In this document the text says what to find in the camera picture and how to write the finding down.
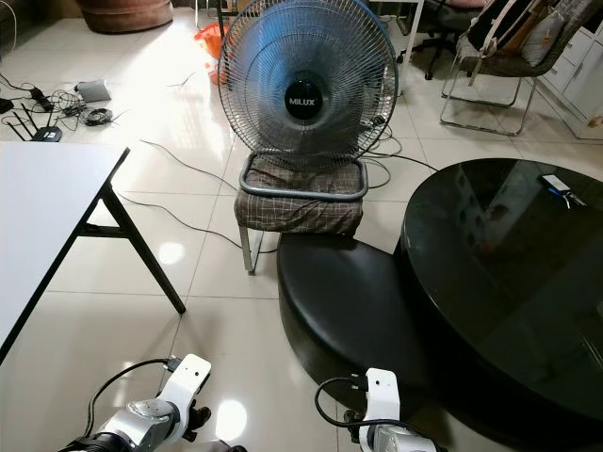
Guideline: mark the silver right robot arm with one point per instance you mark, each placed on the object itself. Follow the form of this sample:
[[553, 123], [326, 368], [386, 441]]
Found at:
[[391, 439]]

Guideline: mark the white table with black legs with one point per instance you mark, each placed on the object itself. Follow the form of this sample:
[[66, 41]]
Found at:
[[47, 217]]

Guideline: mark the black router with antennas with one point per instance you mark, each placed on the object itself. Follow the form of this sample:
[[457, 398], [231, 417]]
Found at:
[[47, 134]]

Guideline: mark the grey flat box device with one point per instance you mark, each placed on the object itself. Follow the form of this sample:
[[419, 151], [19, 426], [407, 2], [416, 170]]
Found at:
[[96, 90]]

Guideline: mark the large brown clay pot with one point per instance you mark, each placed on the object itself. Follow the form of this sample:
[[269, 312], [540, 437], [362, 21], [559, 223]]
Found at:
[[124, 14]]

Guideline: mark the orange plastic bag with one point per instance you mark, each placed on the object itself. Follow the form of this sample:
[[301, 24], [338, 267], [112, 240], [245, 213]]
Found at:
[[208, 49]]

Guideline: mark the stool with plaid cushion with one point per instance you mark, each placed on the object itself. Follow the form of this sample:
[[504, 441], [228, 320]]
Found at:
[[300, 209]]

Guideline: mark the grey Milux standing fan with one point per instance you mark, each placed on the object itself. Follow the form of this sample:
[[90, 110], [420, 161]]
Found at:
[[306, 56]]

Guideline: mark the black round low ottoman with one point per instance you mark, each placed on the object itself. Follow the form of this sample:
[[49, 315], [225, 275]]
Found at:
[[344, 301]]

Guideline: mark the black office swivel chair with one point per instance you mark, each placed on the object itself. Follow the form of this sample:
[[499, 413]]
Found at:
[[441, 24]]

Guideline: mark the black round glass coffee table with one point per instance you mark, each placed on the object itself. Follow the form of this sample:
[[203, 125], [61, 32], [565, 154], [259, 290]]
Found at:
[[509, 282]]

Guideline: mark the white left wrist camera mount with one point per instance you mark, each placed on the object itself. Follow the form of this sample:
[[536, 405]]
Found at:
[[187, 377]]

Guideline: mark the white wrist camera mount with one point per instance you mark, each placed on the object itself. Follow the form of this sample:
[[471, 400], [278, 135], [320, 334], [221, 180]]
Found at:
[[187, 377], [382, 395]]

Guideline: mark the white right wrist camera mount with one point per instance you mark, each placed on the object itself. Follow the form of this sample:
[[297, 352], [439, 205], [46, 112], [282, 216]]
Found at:
[[382, 395]]

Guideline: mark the metal frame chair with bags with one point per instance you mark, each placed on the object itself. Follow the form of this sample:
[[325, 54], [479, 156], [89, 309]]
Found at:
[[518, 47]]

